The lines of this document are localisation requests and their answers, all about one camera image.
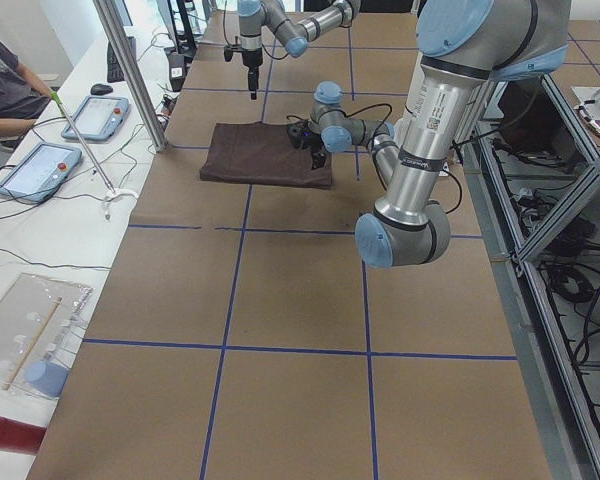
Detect upper blue teach pendant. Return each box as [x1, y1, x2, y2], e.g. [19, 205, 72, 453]
[72, 95, 130, 143]

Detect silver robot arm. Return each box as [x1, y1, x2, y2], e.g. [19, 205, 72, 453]
[224, 0, 361, 100]
[310, 0, 571, 268]

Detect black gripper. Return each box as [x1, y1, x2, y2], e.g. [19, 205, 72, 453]
[304, 135, 327, 170]
[224, 44, 263, 100]

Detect red cylinder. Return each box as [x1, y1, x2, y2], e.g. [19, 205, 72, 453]
[0, 416, 46, 455]

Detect aluminium frame post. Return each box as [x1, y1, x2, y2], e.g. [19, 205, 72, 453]
[93, 0, 167, 152]

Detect black computer mouse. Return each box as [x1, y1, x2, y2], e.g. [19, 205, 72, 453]
[90, 83, 113, 96]

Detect brown t-shirt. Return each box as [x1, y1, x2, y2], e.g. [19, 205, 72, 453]
[200, 122, 332, 188]

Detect black keyboard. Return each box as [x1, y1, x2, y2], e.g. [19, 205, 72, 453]
[106, 36, 136, 83]

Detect clear acrylic tray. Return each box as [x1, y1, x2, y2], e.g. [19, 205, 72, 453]
[0, 274, 93, 399]

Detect long metal rod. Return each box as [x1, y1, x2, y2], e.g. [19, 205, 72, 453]
[51, 91, 115, 194]

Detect lower blue teach pendant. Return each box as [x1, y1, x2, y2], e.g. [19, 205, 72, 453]
[0, 142, 82, 204]

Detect blue cup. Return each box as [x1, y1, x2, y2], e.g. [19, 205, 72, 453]
[25, 360, 70, 398]

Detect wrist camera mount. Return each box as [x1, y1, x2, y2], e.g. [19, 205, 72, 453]
[286, 120, 311, 150]

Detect seated person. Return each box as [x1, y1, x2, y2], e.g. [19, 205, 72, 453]
[0, 41, 53, 137]

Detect blue teach pendant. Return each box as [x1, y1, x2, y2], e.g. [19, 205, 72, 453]
[0, 142, 82, 204]
[72, 95, 130, 143]

